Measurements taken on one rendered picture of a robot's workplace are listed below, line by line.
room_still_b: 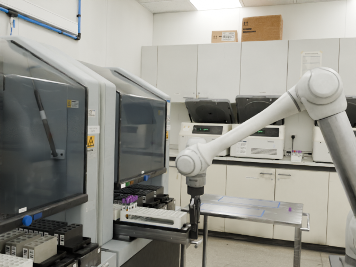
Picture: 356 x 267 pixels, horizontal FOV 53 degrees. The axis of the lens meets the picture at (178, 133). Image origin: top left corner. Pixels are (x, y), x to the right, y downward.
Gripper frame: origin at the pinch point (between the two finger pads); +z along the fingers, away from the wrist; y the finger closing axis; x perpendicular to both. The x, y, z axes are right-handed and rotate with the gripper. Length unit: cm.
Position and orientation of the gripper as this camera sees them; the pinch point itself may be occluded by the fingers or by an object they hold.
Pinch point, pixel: (194, 231)
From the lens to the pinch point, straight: 163.1
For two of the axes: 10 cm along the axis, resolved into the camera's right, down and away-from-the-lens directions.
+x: 9.5, 0.4, -3.2
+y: -3.2, 0.3, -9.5
